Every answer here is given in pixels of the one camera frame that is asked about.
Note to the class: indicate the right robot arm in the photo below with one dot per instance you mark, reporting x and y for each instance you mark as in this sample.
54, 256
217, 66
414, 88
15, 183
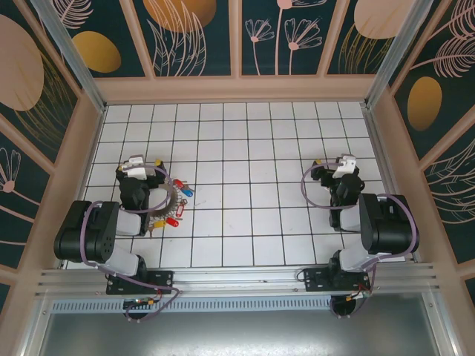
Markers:
389, 222

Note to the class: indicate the small silver key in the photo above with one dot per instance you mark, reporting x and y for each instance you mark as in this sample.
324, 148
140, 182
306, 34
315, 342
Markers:
151, 233

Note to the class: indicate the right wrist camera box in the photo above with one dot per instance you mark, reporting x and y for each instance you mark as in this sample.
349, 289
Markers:
345, 165

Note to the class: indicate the blue key tag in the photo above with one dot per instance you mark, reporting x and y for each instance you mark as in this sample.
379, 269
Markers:
187, 193

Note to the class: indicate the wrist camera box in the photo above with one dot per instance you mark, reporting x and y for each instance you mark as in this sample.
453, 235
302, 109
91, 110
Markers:
345, 165
134, 166

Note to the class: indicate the grey metal sheet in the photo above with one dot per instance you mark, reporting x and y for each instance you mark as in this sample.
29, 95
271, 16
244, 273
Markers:
237, 333

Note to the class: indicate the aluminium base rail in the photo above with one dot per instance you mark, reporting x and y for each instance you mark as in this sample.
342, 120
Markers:
237, 278

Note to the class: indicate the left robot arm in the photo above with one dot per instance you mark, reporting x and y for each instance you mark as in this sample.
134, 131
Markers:
89, 230

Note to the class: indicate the clear key tag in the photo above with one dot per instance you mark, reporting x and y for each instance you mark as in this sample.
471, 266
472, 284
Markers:
182, 213

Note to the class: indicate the aluminium corner post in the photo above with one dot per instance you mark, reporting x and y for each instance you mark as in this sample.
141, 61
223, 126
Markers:
74, 63
393, 55

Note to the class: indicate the yellow key tag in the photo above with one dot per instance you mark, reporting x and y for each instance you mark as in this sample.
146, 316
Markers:
157, 225

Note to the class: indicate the aluminium side rail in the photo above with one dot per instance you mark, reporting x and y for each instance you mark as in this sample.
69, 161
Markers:
375, 148

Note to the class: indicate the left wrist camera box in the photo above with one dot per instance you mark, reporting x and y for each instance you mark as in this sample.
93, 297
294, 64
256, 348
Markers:
134, 166

